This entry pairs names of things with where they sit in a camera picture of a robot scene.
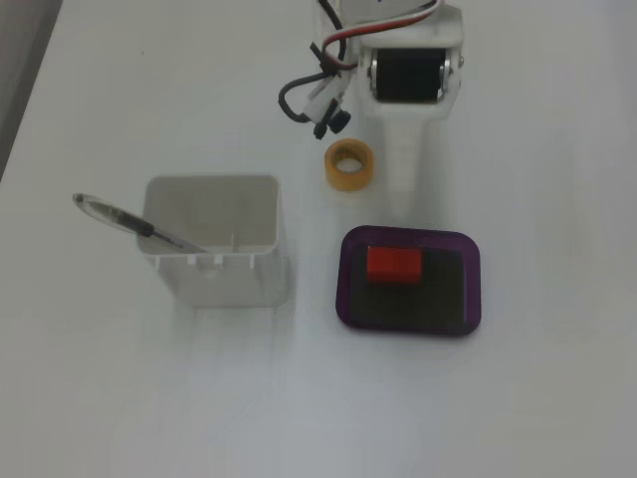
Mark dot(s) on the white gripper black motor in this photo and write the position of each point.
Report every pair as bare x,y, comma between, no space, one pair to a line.
405,75

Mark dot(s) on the red cube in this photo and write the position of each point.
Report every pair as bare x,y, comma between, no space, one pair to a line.
393,265

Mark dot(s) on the purple tray box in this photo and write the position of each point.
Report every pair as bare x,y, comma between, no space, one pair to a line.
448,294

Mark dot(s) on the yellow tape roll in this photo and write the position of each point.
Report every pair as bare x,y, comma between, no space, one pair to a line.
334,175

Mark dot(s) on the white square container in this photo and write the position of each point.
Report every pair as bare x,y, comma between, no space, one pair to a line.
224,279

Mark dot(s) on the black clear pen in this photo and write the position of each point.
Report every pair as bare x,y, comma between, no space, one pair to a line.
119,217

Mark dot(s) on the small black white camera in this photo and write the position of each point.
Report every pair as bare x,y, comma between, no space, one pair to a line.
339,119

